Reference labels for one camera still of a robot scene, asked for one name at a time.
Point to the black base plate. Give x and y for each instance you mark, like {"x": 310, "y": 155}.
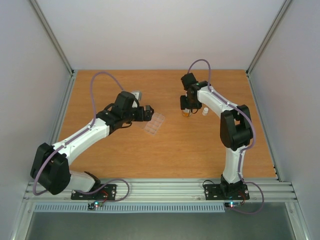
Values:
{"x": 107, "y": 192}
{"x": 215, "y": 191}

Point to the aluminium corner post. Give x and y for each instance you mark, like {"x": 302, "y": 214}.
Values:
{"x": 47, "y": 28}
{"x": 269, "y": 34}

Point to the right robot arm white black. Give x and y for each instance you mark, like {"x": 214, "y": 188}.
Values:
{"x": 235, "y": 130}

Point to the left small circuit board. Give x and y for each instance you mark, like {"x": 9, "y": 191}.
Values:
{"x": 96, "y": 205}

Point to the orange pill bottle grey cap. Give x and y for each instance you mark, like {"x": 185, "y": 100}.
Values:
{"x": 186, "y": 112}

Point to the right aluminium corner post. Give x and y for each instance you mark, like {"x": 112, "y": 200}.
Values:
{"x": 269, "y": 34}

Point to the right small circuit board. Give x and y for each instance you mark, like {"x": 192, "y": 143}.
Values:
{"x": 233, "y": 204}

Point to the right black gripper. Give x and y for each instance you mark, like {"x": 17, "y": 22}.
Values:
{"x": 182, "y": 103}

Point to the left aluminium corner post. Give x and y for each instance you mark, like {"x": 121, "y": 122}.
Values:
{"x": 47, "y": 28}

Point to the small circuit board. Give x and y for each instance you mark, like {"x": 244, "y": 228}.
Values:
{"x": 233, "y": 204}
{"x": 96, "y": 205}

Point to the small white pill bottle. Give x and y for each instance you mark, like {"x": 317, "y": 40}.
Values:
{"x": 205, "y": 111}

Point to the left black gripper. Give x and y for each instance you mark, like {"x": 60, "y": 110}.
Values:
{"x": 141, "y": 117}

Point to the aluminium front frame rail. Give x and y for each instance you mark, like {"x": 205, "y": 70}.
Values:
{"x": 190, "y": 190}

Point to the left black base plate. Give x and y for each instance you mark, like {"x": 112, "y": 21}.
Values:
{"x": 107, "y": 192}

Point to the clear plastic pill organizer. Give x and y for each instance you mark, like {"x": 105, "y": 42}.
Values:
{"x": 152, "y": 127}

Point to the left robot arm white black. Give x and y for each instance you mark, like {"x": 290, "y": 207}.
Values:
{"x": 51, "y": 164}

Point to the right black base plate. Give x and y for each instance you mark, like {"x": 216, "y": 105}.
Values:
{"x": 215, "y": 191}

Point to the grey slotted cable duct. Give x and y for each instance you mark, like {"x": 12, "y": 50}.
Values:
{"x": 127, "y": 208}

